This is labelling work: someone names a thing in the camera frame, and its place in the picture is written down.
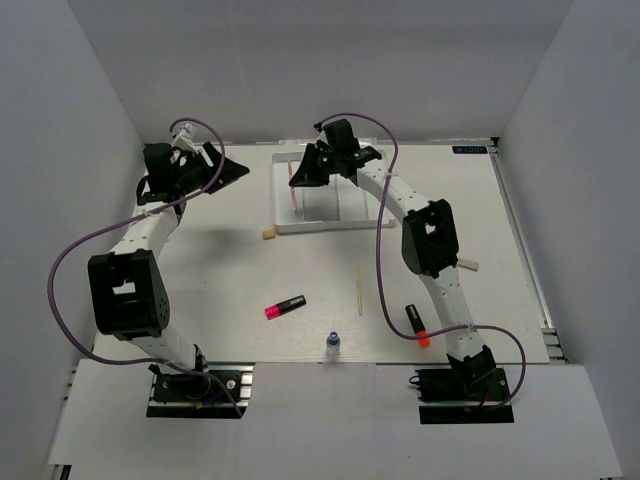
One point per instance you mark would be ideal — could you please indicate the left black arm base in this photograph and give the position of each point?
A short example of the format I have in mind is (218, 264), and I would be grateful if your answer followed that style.
(180, 396)

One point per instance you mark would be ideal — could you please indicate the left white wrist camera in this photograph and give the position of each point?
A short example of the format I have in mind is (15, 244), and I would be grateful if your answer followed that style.
(182, 137)

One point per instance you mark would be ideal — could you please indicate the white eraser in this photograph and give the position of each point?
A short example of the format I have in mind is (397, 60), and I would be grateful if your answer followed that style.
(468, 265)

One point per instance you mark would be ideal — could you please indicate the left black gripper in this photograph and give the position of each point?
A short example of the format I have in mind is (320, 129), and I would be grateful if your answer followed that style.
(229, 173)

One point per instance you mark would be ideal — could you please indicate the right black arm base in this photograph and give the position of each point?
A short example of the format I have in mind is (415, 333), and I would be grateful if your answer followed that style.
(443, 398)

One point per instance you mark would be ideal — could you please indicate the white compartment tray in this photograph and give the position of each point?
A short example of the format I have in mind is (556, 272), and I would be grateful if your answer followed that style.
(338, 206)

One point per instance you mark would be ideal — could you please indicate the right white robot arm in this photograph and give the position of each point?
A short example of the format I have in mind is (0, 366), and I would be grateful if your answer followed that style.
(429, 242)

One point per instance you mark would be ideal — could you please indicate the orange highlighter black cap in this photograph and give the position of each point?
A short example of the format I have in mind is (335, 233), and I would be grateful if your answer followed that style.
(418, 326)

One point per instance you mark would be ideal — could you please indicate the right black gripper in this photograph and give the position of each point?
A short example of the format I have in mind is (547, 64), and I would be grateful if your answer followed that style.
(307, 176)

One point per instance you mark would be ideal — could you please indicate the pink highlighter black cap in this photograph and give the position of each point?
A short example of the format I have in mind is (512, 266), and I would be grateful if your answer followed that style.
(284, 307)

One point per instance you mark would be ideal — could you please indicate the pink pen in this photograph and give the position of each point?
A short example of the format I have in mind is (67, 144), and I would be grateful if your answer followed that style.
(290, 175)

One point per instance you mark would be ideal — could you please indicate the small blue-capped bottle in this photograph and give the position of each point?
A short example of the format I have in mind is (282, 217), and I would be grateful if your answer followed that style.
(333, 345)

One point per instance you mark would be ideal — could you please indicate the yellow pen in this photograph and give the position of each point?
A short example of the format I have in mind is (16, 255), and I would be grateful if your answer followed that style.
(359, 290)

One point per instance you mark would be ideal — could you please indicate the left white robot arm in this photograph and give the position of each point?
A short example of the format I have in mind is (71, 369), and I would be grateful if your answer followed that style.
(129, 298)

